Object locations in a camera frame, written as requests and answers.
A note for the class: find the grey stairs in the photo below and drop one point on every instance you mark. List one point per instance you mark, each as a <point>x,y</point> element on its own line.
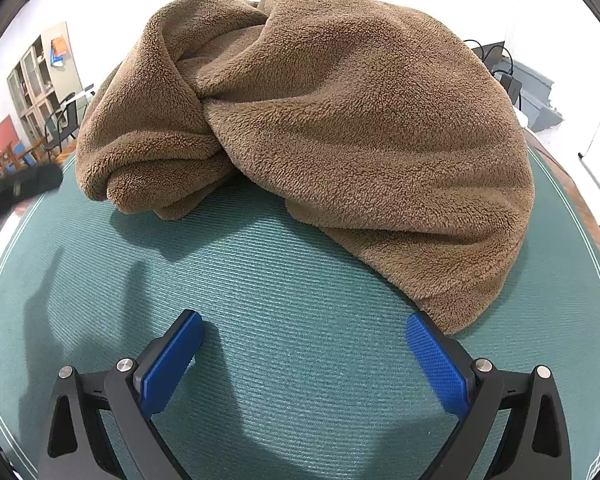
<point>540,95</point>

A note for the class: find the brown fleece garment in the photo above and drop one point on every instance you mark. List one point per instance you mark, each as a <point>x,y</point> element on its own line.
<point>330,135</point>

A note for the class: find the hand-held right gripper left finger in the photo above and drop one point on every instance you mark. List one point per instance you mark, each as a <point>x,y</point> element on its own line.
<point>172,360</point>

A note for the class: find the wooden chair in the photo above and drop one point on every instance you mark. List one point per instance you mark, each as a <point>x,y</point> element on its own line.
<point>10,162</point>

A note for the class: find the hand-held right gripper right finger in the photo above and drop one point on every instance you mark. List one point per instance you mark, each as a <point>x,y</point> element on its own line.
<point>437,365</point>

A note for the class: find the red board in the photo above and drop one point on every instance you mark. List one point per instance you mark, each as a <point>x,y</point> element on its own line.
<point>2,135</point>

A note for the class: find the black power adapter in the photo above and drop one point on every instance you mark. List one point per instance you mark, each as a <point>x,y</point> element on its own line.
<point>511,87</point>

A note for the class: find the beige glass-door cabinet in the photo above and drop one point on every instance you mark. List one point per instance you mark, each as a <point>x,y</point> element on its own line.
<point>30,85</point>

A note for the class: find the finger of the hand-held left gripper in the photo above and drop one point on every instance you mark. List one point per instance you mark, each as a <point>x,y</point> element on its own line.
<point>30,182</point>

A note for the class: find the green table mat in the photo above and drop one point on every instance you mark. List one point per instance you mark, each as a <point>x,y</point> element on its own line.
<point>290,385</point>

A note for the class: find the black metal chair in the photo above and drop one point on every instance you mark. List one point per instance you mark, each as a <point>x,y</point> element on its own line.
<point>60,120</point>

